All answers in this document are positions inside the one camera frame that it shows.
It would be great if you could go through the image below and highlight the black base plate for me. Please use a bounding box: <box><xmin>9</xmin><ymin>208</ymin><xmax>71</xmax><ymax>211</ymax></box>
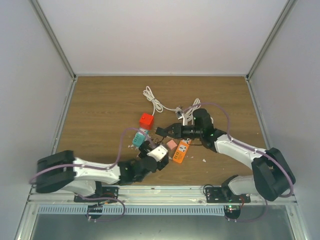
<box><xmin>202</xmin><ymin>184</ymin><xmax>251</xmax><ymax>204</ymax></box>
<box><xmin>73</xmin><ymin>186</ymin><xmax>119</xmax><ymax>204</ymax></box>

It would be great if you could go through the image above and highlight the black power adapter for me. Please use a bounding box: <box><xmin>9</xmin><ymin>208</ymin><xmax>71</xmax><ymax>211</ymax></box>
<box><xmin>154</xmin><ymin>137</ymin><xmax>165</xmax><ymax>147</ymax></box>

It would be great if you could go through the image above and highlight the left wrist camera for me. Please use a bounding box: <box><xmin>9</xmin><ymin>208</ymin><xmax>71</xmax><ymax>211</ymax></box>
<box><xmin>147</xmin><ymin>144</ymin><xmax>169</xmax><ymax>166</ymax></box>

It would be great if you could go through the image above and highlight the white cable with plug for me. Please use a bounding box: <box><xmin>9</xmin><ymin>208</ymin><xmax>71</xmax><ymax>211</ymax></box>
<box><xmin>142</xmin><ymin>86</ymin><xmax>183</xmax><ymax>114</ymax></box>

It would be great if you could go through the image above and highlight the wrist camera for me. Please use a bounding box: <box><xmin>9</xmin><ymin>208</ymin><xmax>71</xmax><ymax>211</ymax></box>
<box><xmin>175</xmin><ymin>110</ymin><xmax>183</xmax><ymax>120</ymax></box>
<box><xmin>147</xmin><ymin>144</ymin><xmax>169</xmax><ymax>166</ymax></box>

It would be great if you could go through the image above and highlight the white bundled power cable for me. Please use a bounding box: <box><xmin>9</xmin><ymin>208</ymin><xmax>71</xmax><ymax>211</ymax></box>
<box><xmin>181</xmin><ymin>97</ymin><xmax>202</xmax><ymax>126</ymax></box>

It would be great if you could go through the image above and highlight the orange power strip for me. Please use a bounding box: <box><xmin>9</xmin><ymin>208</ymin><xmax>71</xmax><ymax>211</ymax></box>
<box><xmin>172</xmin><ymin>138</ymin><xmax>192</xmax><ymax>164</ymax></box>

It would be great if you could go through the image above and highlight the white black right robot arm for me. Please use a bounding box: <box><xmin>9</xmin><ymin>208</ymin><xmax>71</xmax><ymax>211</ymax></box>
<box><xmin>156</xmin><ymin>108</ymin><xmax>296</xmax><ymax>203</ymax></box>

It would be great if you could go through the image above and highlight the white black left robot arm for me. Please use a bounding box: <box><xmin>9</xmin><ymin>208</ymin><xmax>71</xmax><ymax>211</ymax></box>
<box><xmin>35</xmin><ymin>141</ymin><xmax>168</xmax><ymax>202</ymax></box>

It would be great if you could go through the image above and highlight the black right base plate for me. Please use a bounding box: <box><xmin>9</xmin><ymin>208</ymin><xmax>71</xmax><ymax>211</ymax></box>
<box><xmin>202</xmin><ymin>184</ymin><xmax>251</xmax><ymax>204</ymax></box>

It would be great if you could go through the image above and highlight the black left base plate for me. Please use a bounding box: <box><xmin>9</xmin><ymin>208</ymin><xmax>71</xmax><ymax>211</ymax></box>
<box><xmin>73</xmin><ymin>186</ymin><xmax>119</xmax><ymax>204</ymax></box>

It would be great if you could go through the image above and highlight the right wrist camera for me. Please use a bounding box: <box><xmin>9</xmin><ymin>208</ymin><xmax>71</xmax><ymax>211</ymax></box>
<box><xmin>175</xmin><ymin>110</ymin><xmax>183</xmax><ymax>120</ymax></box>

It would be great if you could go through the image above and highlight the slotted cable duct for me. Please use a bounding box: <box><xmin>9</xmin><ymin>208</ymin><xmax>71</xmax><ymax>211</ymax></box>
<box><xmin>38</xmin><ymin>204</ymin><xmax>225</xmax><ymax>216</ymax></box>

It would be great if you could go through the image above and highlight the pink square adapter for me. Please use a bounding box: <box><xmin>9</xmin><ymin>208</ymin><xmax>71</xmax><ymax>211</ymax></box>
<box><xmin>166</xmin><ymin>139</ymin><xmax>178</xmax><ymax>150</ymax></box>

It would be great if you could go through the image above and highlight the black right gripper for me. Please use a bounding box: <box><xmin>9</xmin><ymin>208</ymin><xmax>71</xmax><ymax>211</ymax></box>
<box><xmin>162</xmin><ymin>123</ymin><xmax>203</xmax><ymax>140</ymax></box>

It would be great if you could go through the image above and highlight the red cube power socket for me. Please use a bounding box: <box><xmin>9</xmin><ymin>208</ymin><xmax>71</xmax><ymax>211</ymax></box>
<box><xmin>139</xmin><ymin>113</ymin><xmax>154</xmax><ymax>131</ymax></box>

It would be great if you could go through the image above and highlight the teal power strip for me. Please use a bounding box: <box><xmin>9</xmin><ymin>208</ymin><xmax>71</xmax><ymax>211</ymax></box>
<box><xmin>132</xmin><ymin>128</ymin><xmax>149</xmax><ymax>148</ymax></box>

